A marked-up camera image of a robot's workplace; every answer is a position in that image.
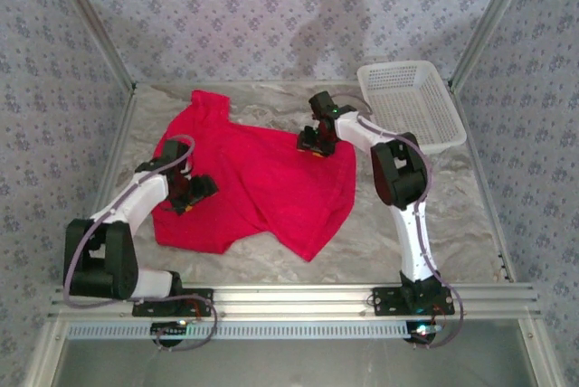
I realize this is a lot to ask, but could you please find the red t-shirt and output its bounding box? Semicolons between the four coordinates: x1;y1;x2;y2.
151;90;358;263

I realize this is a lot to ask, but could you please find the white perforated plastic basket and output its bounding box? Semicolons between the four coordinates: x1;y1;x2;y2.
356;60;468;156

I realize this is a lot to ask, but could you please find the aluminium table side rail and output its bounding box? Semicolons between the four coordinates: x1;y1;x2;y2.
88;86;139;222
451;83;517;283

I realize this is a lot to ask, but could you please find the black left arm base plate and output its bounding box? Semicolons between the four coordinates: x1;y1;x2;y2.
132;287;214;318

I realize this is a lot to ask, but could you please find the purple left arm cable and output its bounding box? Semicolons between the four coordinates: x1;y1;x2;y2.
62;135;219;353

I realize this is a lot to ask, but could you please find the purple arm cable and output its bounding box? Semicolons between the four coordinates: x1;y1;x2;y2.
332;93;465;350
62;135;219;353

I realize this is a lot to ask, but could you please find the aluminium mounting rail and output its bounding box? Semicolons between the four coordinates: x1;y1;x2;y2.
47;282;542;319

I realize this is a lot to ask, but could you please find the grey slotted cable duct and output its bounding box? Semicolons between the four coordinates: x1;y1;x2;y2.
66;319;447;342

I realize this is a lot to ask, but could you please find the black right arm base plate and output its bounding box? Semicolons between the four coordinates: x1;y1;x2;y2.
371;286;456;317

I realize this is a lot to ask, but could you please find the aluminium frame post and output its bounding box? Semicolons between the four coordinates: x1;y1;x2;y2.
449;0;540;90
44;0;138;90

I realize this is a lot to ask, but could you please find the aluminium frame leg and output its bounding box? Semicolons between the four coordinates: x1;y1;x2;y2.
22;318;69;387
517;317;562;387

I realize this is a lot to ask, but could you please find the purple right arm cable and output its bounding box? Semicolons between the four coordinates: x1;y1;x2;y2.
332;93;465;350

